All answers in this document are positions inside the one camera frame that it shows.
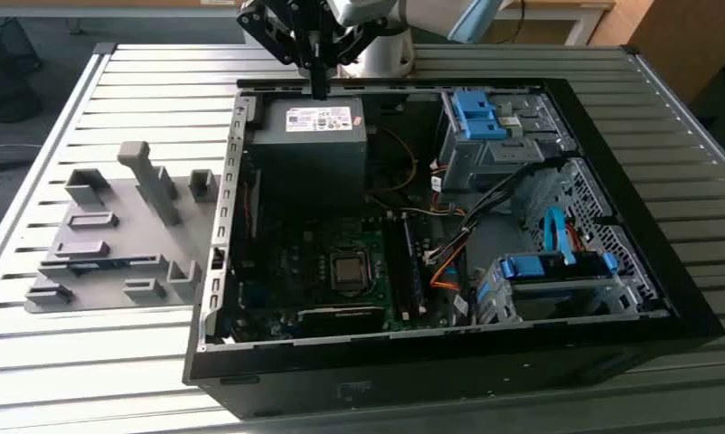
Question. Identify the silver CPU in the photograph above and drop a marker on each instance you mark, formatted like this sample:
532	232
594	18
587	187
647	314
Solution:
349	270

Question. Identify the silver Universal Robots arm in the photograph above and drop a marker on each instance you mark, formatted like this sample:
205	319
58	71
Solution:
385	54

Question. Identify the grey plastic parts rack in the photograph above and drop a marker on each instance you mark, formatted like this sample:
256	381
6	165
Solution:
114	239

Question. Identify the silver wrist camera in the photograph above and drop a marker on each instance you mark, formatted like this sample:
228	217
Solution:
361	11

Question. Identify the green motherboard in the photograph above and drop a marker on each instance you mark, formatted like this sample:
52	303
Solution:
289	271

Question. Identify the blue plastic disk carrier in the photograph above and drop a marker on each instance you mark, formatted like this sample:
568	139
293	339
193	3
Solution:
530	267
479	126

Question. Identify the black CPU socket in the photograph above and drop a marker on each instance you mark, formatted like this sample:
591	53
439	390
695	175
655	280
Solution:
349	252

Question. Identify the wooden cabinet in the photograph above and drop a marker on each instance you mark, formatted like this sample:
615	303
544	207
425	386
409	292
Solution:
687	45

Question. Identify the black open PC case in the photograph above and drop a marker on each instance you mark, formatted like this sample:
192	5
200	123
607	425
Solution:
397	375

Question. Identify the black graphics card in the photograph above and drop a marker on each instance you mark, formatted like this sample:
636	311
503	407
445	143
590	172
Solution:
337	318

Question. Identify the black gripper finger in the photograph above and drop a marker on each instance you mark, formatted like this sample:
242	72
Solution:
349	45
265	36

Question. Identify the grey power supply unit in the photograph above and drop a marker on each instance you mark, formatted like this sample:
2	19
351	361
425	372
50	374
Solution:
307	172

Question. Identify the grey metal drive cage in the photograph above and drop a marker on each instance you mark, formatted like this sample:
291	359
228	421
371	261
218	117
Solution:
505	153
566	285

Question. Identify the small blue latch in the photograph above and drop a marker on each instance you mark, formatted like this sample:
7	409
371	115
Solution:
608	263

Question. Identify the black RAM slot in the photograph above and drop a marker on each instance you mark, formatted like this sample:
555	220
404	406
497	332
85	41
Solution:
421	310
397	267

